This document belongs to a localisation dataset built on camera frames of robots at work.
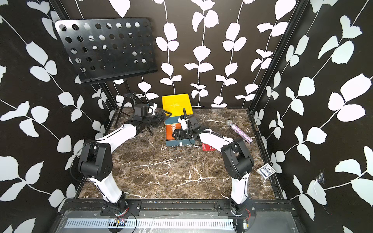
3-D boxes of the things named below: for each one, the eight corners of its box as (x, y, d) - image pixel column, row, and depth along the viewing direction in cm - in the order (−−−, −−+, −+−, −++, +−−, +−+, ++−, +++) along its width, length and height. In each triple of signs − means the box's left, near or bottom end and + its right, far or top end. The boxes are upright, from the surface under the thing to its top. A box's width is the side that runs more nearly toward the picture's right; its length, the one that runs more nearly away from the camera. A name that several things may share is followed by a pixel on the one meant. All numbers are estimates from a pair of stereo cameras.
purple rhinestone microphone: (248, 145, 101) (250, 142, 98) (224, 124, 113) (225, 121, 110) (252, 143, 102) (254, 140, 99) (228, 122, 115) (229, 118, 112)
